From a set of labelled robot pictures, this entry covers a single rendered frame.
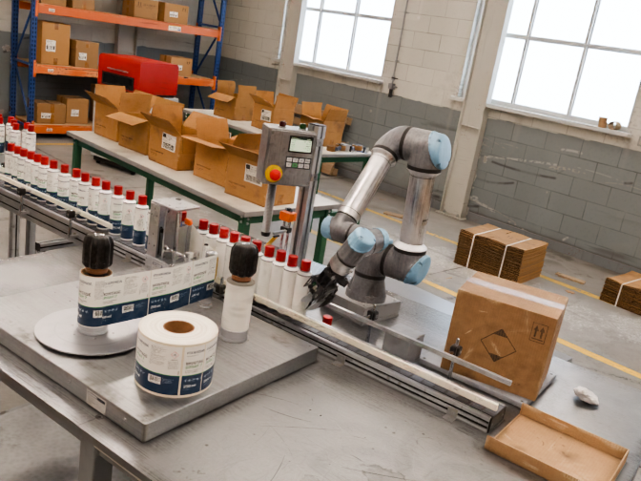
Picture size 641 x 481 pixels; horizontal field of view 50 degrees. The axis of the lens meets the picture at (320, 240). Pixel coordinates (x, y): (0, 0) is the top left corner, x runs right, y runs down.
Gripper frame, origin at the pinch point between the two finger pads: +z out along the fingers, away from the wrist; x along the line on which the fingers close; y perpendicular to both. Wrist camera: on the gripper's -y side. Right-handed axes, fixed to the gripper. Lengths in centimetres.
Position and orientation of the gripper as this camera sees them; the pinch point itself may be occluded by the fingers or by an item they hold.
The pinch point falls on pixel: (309, 306)
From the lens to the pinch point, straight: 224.8
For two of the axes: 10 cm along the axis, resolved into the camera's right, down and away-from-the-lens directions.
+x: 6.1, 7.3, -3.2
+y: -5.9, 1.4, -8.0
